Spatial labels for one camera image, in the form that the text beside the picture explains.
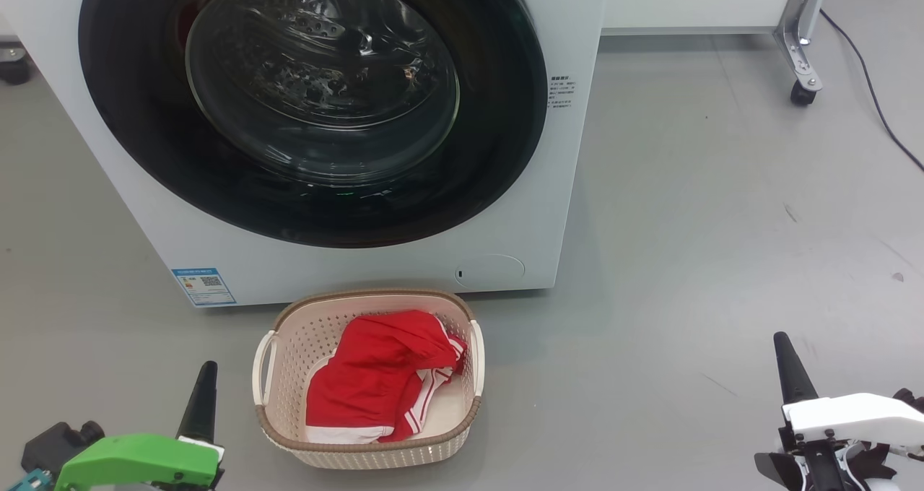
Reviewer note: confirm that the cream perforated laundry basket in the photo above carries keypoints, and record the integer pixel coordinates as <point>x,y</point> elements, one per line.
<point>303,346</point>

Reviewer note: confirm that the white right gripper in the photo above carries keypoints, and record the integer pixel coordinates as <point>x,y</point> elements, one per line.
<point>852,415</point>

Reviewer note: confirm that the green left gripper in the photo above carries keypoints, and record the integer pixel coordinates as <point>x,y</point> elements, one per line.
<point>137,458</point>

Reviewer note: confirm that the metal frame leg with caster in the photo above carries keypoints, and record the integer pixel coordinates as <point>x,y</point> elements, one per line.
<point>801,43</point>

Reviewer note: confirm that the black caster wheel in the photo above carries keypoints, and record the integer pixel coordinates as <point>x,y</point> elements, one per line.
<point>14,68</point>

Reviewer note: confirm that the stainless steel washing machine drum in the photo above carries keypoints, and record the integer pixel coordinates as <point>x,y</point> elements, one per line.
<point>310,50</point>

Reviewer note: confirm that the red garment with white trim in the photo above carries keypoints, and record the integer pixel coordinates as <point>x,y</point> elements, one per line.
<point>368,375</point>

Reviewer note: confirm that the white cabinet panel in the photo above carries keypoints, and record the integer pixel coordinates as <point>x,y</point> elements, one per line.
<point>693,0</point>

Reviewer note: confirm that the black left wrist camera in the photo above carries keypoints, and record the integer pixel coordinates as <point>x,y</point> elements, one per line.
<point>54,444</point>

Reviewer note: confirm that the blue energy label sticker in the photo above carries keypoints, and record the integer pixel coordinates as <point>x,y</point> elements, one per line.
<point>204,287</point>

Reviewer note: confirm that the round black glass washer door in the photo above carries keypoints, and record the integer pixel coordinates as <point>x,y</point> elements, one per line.
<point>159,144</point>

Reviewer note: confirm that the white front-load washing machine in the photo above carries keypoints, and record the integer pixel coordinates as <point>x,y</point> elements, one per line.
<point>361,271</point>

